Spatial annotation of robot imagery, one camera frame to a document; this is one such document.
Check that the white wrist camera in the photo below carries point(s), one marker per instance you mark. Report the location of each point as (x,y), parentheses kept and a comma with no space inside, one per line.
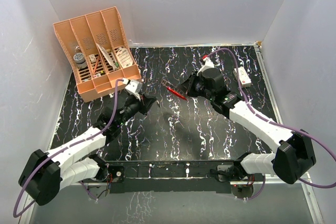
(133,87)
(208,64)

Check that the small white card box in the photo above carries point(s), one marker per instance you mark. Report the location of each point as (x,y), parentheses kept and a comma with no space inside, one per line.
(92,58)

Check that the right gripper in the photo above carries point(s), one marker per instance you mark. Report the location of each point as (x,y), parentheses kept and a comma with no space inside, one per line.
(187,86)

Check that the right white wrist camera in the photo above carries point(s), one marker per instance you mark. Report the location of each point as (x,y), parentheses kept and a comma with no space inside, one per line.
(208,64)

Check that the round grey tin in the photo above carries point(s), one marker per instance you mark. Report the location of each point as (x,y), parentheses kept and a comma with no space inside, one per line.
(79,60)

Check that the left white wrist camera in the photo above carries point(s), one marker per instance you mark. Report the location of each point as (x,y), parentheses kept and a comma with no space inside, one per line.
(133,87)

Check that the orange pencil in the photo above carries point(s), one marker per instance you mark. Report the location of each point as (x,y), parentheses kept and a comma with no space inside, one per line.
(96,65)

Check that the small white cardboard box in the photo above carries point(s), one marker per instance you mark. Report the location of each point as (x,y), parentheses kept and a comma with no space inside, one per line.
(242,76)

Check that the white paper packet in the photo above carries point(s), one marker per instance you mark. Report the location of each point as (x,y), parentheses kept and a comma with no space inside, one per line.
(107,57)

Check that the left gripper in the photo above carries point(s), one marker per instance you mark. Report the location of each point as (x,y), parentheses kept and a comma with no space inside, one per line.
(145,103)

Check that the white blister pack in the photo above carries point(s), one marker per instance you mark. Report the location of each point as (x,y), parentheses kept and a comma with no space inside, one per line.
(124,57)

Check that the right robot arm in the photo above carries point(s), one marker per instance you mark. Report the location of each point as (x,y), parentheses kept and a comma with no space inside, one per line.
(292,153)

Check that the orange plastic desk organizer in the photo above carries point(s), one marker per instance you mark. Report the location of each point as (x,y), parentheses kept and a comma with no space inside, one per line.
(80,34)

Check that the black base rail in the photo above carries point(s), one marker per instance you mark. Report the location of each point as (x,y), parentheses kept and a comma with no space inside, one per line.
(176,176)

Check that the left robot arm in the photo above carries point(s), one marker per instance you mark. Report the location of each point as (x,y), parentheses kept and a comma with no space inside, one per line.
(46,173)

